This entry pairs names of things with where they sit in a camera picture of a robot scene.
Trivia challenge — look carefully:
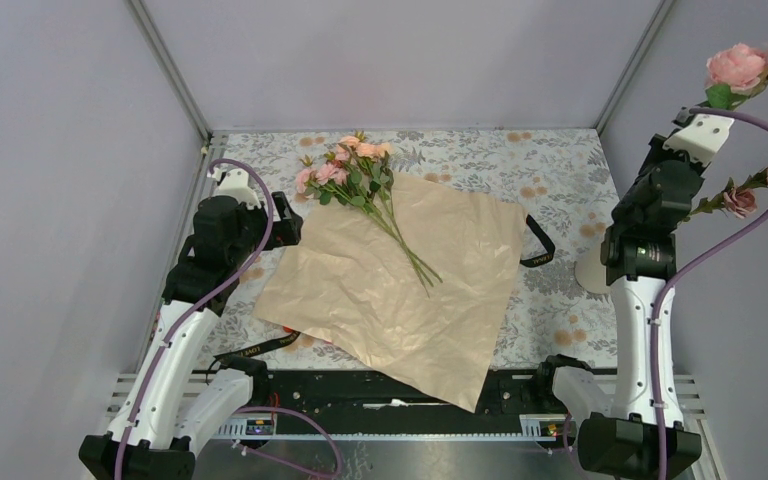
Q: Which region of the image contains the light pink rose stem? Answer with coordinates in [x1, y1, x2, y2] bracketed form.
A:
[297, 153, 442, 289]

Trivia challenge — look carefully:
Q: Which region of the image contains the dusty mauve rose stem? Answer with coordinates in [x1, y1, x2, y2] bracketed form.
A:
[682, 166, 768, 223]

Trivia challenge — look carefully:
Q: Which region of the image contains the peach paper flower bouquet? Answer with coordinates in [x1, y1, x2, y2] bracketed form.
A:
[253, 173, 527, 411]

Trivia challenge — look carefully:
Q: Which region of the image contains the large pink rose stem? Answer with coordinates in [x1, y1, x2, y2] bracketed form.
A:
[701, 43, 768, 111]

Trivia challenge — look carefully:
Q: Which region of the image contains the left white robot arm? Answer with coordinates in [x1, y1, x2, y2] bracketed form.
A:
[78, 191, 303, 479]

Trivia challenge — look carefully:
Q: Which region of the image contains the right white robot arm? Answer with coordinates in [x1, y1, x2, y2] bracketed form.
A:
[533, 135, 702, 479]

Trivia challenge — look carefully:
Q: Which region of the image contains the beige cylindrical vase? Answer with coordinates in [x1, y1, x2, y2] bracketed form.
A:
[574, 241, 610, 295]

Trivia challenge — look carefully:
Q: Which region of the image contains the floral patterned table mat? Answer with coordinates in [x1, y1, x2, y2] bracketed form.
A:
[188, 129, 675, 372]

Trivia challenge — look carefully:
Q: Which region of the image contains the peach orange rose stem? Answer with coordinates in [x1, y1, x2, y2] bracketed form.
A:
[317, 131, 442, 289]

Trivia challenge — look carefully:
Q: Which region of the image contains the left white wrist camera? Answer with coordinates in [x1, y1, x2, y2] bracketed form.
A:
[210, 168, 261, 210]

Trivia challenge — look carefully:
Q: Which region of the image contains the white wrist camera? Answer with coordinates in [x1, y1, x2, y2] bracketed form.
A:
[664, 112, 734, 169]
[210, 168, 261, 210]

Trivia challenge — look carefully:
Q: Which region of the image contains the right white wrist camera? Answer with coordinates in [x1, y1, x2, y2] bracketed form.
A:
[664, 112, 734, 169]

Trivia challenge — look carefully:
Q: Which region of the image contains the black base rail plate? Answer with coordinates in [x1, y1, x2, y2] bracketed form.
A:
[249, 369, 567, 437]

